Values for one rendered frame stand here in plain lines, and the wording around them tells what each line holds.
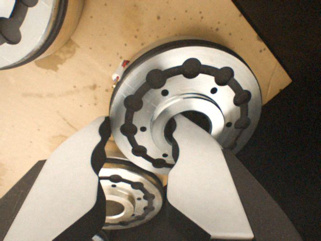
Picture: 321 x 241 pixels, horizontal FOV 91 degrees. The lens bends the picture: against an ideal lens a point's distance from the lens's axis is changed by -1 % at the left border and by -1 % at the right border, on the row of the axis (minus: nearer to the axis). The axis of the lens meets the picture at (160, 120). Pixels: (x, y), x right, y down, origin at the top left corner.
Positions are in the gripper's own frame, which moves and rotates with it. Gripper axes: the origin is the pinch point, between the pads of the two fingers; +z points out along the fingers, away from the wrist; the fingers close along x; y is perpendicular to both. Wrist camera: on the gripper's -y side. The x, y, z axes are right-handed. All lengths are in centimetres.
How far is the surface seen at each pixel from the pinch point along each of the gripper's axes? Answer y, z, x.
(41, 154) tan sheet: 5.0, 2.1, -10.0
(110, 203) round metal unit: 10.2, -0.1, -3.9
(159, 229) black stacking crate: 12.4, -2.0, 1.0
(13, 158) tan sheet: 5.2, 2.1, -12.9
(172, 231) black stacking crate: 11.0, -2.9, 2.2
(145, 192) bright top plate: 7.8, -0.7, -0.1
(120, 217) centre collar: 10.2, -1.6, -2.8
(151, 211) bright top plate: 10.5, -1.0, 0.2
